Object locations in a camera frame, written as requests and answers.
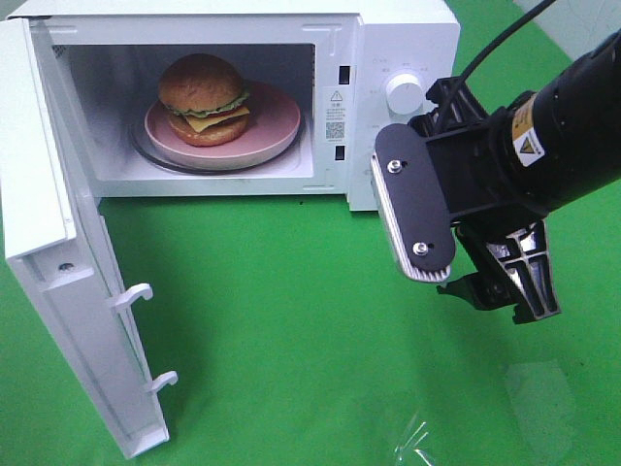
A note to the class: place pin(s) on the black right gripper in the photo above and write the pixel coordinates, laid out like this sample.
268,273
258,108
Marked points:
502,229

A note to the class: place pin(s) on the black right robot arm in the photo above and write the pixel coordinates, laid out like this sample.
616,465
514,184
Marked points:
566,136

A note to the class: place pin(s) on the white microwave door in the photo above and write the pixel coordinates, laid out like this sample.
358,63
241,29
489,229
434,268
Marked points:
57,244

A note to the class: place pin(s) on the clear tape strip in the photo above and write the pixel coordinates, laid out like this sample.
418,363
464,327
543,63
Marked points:
410,448

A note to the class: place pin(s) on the upper white microwave knob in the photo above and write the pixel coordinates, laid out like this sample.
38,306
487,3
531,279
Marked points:
404,94

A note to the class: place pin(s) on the pink round plate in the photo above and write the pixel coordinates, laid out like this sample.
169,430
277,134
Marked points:
274,120

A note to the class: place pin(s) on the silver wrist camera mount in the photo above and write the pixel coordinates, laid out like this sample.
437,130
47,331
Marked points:
411,204

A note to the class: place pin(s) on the white microwave oven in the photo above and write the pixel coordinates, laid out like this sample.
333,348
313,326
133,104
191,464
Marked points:
333,57

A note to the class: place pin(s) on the glass microwave turntable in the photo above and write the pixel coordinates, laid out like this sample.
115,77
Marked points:
294,162

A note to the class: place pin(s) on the burger with lettuce and cheese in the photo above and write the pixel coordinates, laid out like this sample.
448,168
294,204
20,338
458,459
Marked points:
205,100

